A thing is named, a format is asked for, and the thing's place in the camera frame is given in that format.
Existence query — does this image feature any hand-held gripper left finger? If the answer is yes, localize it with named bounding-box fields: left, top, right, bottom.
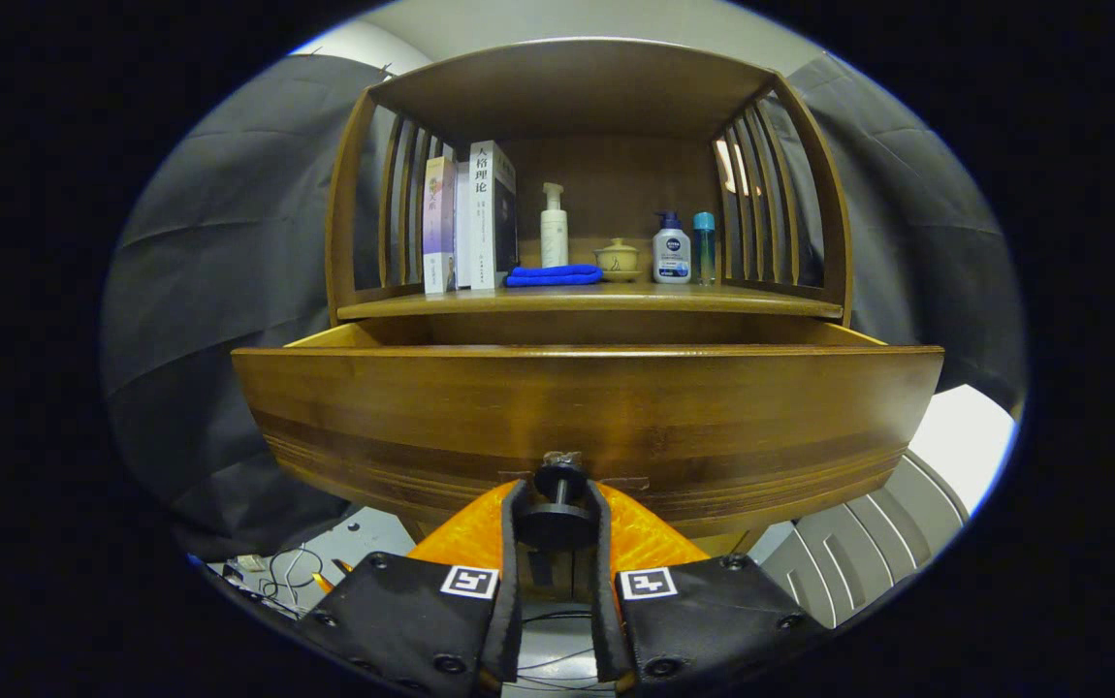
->
left=291, top=478, right=529, bottom=698

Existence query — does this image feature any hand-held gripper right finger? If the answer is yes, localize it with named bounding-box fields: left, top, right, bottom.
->
left=585, top=478, right=830, bottom=698

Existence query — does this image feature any white pump bottle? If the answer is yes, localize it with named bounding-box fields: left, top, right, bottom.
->
left=540, top=182, right=570, bottom=270

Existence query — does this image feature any black backdrop cloth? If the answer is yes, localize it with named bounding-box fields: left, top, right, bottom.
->
left=97, top=53, right=1029, bottom=563

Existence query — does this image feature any wooden drawer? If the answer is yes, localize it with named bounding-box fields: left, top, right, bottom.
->
left=231, top=320, right=946, bottom=539

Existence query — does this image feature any thin plain white book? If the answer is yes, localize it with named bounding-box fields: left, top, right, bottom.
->
left=454, top=161, right=473, bottom=290

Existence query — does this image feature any blue folded cloth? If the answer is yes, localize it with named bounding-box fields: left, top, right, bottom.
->
left=504, top=264, right=605, bottom=288

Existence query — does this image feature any slim teal bottle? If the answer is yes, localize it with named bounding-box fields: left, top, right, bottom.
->
left=692, top=211, right=717, bottom=286

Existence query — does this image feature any white side unit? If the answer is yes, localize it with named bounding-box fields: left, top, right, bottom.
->
left=749, top=383, right=1019, bottom=631

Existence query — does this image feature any white bottle with blue cap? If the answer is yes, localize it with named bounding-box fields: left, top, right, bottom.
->
left=653, top=211, right=692, bottom=285

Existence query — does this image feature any wooden cabinet with slatted sides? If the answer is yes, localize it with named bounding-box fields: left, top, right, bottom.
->
left=325, top=37, right=854, bottom=607

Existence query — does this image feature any purple book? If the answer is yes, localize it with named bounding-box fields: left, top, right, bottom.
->
left=422, top=155, right=459, bottom=295

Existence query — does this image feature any beige lidded teacup with saucer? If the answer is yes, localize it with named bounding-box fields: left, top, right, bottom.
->
left=592, top=238, right=643, bottom=283

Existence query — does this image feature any thick white and black book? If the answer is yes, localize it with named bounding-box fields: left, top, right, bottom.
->
left=468, top=141, right=520, bottom=290

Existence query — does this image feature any black round drawer knob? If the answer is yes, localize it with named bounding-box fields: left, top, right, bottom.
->
left=517, top=452, right=597, bottom=552

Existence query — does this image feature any wooden countertop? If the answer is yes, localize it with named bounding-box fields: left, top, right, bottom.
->
left=336, top=281, right=844, bottom=321

